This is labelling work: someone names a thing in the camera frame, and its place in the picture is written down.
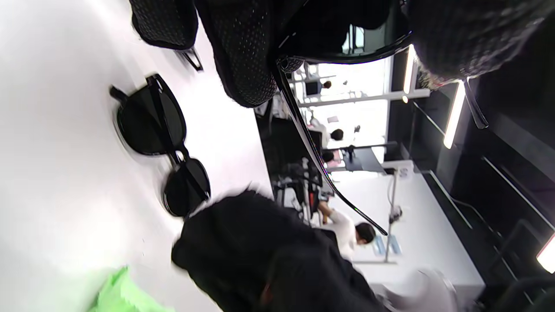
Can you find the person's right hand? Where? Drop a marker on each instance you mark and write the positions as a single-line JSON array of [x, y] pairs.
[[243, 242]]

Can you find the person's left hand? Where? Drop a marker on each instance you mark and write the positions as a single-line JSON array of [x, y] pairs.
[[243, 52]]

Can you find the small mirrored oval sunglasses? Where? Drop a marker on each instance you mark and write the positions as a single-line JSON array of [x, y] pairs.
[[190, 55]]

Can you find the thick black square sunglasses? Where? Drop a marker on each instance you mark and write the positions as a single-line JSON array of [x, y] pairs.
[[321, 30]]

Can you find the thin-frame dark sunglasses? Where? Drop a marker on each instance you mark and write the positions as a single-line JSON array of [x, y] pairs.
[[147, 125]]

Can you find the green cleaning cloth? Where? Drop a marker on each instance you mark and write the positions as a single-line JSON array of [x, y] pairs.
[[121, 294]]

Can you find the black office chair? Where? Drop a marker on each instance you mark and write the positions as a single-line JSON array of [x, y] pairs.
[[288, 147]]

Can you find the ceiling light bar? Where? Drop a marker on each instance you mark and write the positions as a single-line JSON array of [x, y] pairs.
[[454, 115], [547, 255], [409, 69]]

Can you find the white background table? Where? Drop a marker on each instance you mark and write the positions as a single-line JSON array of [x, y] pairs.
[[425, 225]]

